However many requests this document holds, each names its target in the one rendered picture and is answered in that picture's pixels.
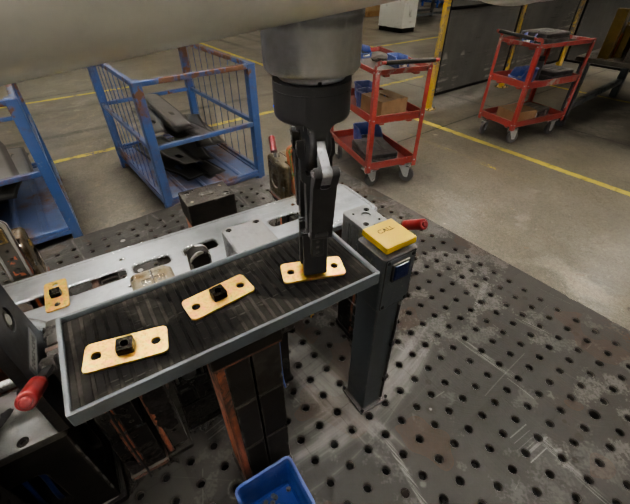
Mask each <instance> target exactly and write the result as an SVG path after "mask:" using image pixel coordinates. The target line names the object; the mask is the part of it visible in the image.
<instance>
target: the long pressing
mask: <svg viewBox="0 0 630 504"><path fill-rule="evenodd" d="M295 199H296V195H294V196H291V197H287V198H284V199H281V200H278V201H274V202H271V203H268V204H265V205H262V206H258V207H255V208H252V209H249V210H245V211H242V212H239V213H236V214H232V215H229V216H226V217H223V218H219V219H216V220H213V221H210V222H207V223H203V224H200V225H197V226H194V227H190V228H187V229H184V230H181V231H177V232H174V233H171V234H168V235H164V236H161V237H158V238H155V239H152V240H148V241H145V242H142V243H139V244H135V245H132V246H129V247H126V248H122V249H119V250H116V251H113V252H110V253H106V254H103V255H100V256H97V257H93V258H90V259H87V260H84V261H80V262H77V263H74V264H71V265H67V266H64V267H61V268H58V269H55V270H51V271H48V272H45V273H42V274H38V275H35V276H32V277H29V278H25V279H22V280H19V281H16V282H12V283H9V284H6V285H3V288H4V289H5V290H6V292H7V293H8V294H9V296H10V297H11V299H12V300H13V301H14V303H15V304H16V305H20V304H23V303H26V302H29V301H32V300H35V299H38V298H41V297H44V285H45V284H47V283H50V282H54V281H57V280H60V279H63V278H65V279H66V280H67V285H68V290H69V289H70V288H71V287H74V286H77V285H80V284H83V283H86V282H89V281H92V280H95V279H98V278H101V277H104V276H107V275H110V274H113V273H116V272H119V271H126V273H127V276H126V277H125V278H123V279H121V280H118V281H115V282H112V283H109V284H106V285H103V286H100V287H97V288H94V289H91V290H88V291H86V292H83V293H80V294H77V295H74V296H69V299H70V305H69V306H68V307H65V308H62V309H59V310H56V311H53V312H51V313H46V311H45V305H44V306H42V307H39V308H36V309H33V310H30V311H27V312H24V314H25V315H26V316H27V317H28V319H29V320H30V321H31V322H32V323H33V324H34V325H35V327H36V328H37V329H38V330H39V331H40V332H41V334H42V335H43V331H42V330H43V328H45V327H46V326H45V323H46V322H47V321H49V320H52V319H55V318H58V317H60V316H63V315H66V314H69V313H72V312H74V311H77V310H80V309H83V308H86V307H90V306H92V305H95V304H98V303H101V302H104V301H106V300H109V299H112V298H115V297H118V296H120V295H123V294H126V293H129V292H132V291H133V289H132V287H129V286H131V283H130V278H131V277H132V275H135V274H137V273H134V270H133V268H134V267H135V266H137V265H140V264H143V263H146V262H149V261H152V260H155V259H158V258H161V257H164V256H168V257H169V258H170V260H171V261H170V262H169V263H168V264H165V265H164V266H170V267H171V268H172V270H173V272H174V274H175V276H176V275H179V274H182V273H185V272H187V271H190V268H189V263H188V259H187V256H185V254H184V253H183V251H184V250H186V249H188V248H191V247H192V246H194V245H198V244H203V243H206V242H209V241H215V242H216V243H217V244H218V246H217V247H214V248H211V249H209V252H210V254H211V259H212V263H213V262H215V261H218V260H221V259H224V258H226V257H227V256H226V251H225V246H224V241H223V237H222V230H223V229H225V228H228V227H231V226H235V225H238V224H241V223H244V222H247V221H250V220H253V219H260V220H262V222H263V223H264V224H265V225H266V226H267V227H268V228H269V229H270V230H271V231H272V232H273V233H274V235H275V236H276V237H277V238H278V239H280V238H282V237H285V236H288V235H291V234H293V233H296V232H299V222H298V219H299V218H303V217H300V216H299V215H298V214H297V213H298V211H299V205H297V204H296V202H295ZM292 204H294V205H292ZM361 205H368V206H369V207H371V208H372V209H374V210H375V211H376V212H377V207H376V206H375V205H374V204H372V203H371V202H369V201H368V200H367V199H365V198H364V197H362V196H361V195H359V194H358V193H357V192H355V191H354V190H352V189H351V188H349V187H348V186H346V185H343V184H338V185H337V191H336V201H335V211H334V221H333V230H332V231H333V232H336V231H338V230H341V229H342V220H343V212H344V211H347V210H350V209H353V208H355V207H358V206H361ZM291 214H294V215H296V216H297V217H298V219H296V220H293V221H291V222H288V223H285V224H282V225H279V226H276V227H273V226H271V225H270V224H269V222H270V221H273V220H276V219H279V218H282V217H285V216H288V215H291ZM120 259H124V260H122V261H120Z"/></svg>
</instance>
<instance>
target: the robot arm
mask: <svg viewBox="0 0 630 504"><path fill-rule="evenodd" d="M395 1H400V0H0V86H3V85H8V84H12V83H17V82H21V81H26V80H30V79H35V78H39V77H44V76H48V75H53V74H58V73H62V72H67V71H72V70H76V69H81V68H86V67H90V66H95V65H100V64H104V63H109V62H114V61H118V60H123V59H128V58H132V57H137V56H142V55H146V54H151V53H156V52H160V51H165V50H170V49H175V48H179V47H184V46H189V45H193V44H198V43H203V42H207V41H212V40H217V39H221V38H226V37H231V36H235V35H240V34H245V33H250V32H254V31H259V30H260V35H261V47H262V60H263V67H264V69H265V70H266V71H267V72H268V73H270V74H271V75H273V76H272V90H273V107H274V114H275V116H276V117H277V118H278V119H279V120H280V121H282V122H284V123H286V124H289V125H290V128H289V131H290V133H291V144H292V151H293V165H294V180H295V194H296V199H295V202H296V204H297V205H299V211H298V214H299V216H300V217H303V218H299V219H298V222H299V254H300V262H301V264H303V272H304V275H305V276H307V275H313V274H319V273H325V272H327V238H330V237H332V234H333V232H332V230H333V221H334V211H335V201H336V191H337V185H338V182H339V178H340V174H341V170H340V168H339V166H338V165H337V166H332V164H333V156H334V154H335V140H334V138H333V137H331V133H330V130H331V128H332V127H333V126H334V125H335V124H337V123H340V122H342V121H344V120H345V119H346V118H347V117H348V116H349V113H350V103H351V86H352V76H351V74H354V73H355V72H356V71H357V70H358V69H359V67H360V66H361V49H362V34H363V20H364V15H365V9H366V8H367V7H372V6H376V5H381V4H386V3H390V2H395Z"/></svg>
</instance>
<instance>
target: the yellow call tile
mask: <svg viewBox="0 0 630 504"><path fill-rule="evenodd" d="M362 235H363V236H364V237H365V238H366V239H368V240H369V241H370V242H371V243H373V244H374V245H375V246H376V247H378V248H379V249H380V250H381V251H382V252H384V253H385V254H390V253H392V252H394V251H396V250H399V249H401V248H403V247H405V246H408V245H410V244H412V243H415V242H416V239H417V236H416V235H414V234H413V233H411V232H410V231H408V230H407V229H406V228H404V227H403V226H401V225H400V224H398V223H397V222H396V221H394V220H393V219H388V220H386V221H383V222H380V223H378V224H375V225H373V226H370V227H367V228H365V229H363V230H362Z"/></svg>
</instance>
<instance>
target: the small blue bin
mask: <svg viewBox="0 0 630 504"><path fill-rule="evenodd" d="M235 496H236V499H237V501H238V503H239V504H315V501H314V498H313V497H312V495H311V493H310V491H309V490H308V488H307V486H306V484H305V482H304V481H303V479H302V477H301V475H300V473H299V471H298V469H297V468H296V466H295V464H294V462H293V460H292V458H291V457H289V456H284V457H282V458H281V459H279V460H278V461H276V462H275V463H273V464H271V465H270V466H268V467H267V468H265V469H264V470H262V471H261V472H259V473H257V474H256V475H254V476H253V477H251V478H250V479H248V480H246V481H245V482H243V483H242V484H240V485H239V486H238V487H237V488H236V490H235Z"/></svg>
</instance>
